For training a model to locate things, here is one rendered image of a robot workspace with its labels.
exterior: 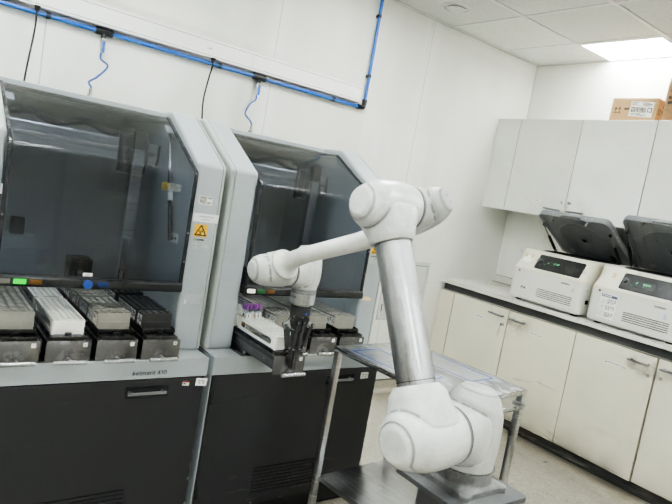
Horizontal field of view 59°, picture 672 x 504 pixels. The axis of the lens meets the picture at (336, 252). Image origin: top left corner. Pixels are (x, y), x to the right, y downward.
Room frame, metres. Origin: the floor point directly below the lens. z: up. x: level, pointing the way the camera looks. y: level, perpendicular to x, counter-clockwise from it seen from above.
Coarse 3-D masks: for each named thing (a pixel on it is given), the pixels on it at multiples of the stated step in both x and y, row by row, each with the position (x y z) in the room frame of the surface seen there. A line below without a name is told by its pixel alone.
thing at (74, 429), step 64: (0, 128) 1.77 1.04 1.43; (192, 128) 2.37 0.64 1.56; (192, 256) 2.17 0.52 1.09; (192, 320) 2.20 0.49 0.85; (0, 384) 1.74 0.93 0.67; (64, 384) 1.85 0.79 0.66; (128, 384) 1.98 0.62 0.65; (192, 384) 2.12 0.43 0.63; (0, 448) 1.75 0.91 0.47; (64, 448) 1.87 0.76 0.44; (128, 448) 2.00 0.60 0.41; (192, 448) 2.15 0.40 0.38
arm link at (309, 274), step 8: (304, 264) 2.04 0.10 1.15; (312, 264) 2.06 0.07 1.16; (320, 264) 2.08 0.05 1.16; (304, 272) 2.04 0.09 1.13; (312, 272) 2.06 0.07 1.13; (320, 272) 2.09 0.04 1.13; (296, 280) 2.02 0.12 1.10; (304, 280) 2.04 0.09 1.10; (312, 280) 2.06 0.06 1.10; (296, 288) 2.07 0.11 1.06; (304, 288) 2.06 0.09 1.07; (312, 288) 2.07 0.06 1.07
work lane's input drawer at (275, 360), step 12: (240, 336) 2.28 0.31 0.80; (252, 348) 2.20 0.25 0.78; (264, 348) 2.15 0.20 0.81; (264, 360) 2.12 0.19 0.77; (276, 360) 2.08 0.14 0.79; (288, 360) 2.11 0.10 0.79; (300, 360) 2.15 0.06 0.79; (276, 372) 2.09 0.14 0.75; (288, 372) 2.10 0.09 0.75; (300, 372) 2.15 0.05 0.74
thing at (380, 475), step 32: (352, 352) 2.26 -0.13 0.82; (384, 352) 2.34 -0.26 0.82; (448, 384) 2.06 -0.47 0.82; (512, 384) 2.21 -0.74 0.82; (512, 416) 2.17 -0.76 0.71; (320, 448) 2.30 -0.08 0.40; (512, 448) 2.16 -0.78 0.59; (320, 480) 2.30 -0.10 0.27; (352, 480) 2.32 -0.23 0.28; (384, 480) 2.37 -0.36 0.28
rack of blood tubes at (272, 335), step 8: (240, 320) 2.33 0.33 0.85; (248, 320) 2.30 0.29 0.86; (256, 320) 2.32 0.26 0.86; (264, 320) 2.35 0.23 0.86; (240, 328) 2.32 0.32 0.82; (248, 328) 2.31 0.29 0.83; (256, 328) 2.23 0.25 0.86; (264, 328) 2.22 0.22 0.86; (272, 328) 2.24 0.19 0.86; (280, 328) 2.26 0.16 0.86; (256, 336) 2.22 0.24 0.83; (264, 336) 2.29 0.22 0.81; (272, 336) 2.13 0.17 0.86; (280, 336) 2.14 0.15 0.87; (272, 344) 2.13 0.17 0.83; (280, 344) 2.13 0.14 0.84
